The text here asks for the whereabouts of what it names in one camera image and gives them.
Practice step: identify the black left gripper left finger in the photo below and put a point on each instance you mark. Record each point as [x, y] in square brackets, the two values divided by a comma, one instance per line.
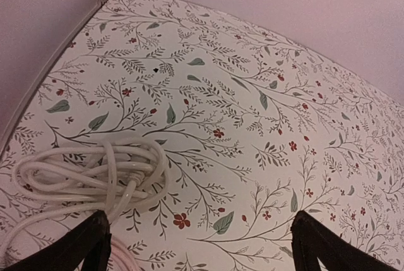
[88, 245]

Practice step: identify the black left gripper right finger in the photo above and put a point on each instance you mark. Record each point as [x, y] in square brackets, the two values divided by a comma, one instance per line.
[313, 244]

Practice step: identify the floral patterned table mat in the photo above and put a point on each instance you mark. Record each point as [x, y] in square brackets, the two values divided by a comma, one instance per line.
[255, 126]

